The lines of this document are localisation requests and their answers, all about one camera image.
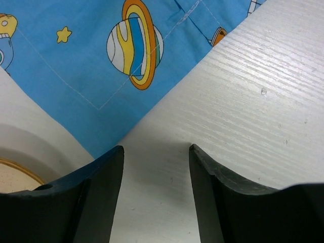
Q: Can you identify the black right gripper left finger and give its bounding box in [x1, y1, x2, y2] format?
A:
[1, 146, 124, 242]

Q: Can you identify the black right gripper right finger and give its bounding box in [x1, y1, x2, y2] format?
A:
[189, 144, 323, 242]

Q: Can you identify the round bird-painted plate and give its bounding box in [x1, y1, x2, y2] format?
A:
[0, 123, 66, 194]

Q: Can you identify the blue space-print cloth placemat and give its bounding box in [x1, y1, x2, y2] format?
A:
[1, 0, 262, 157]

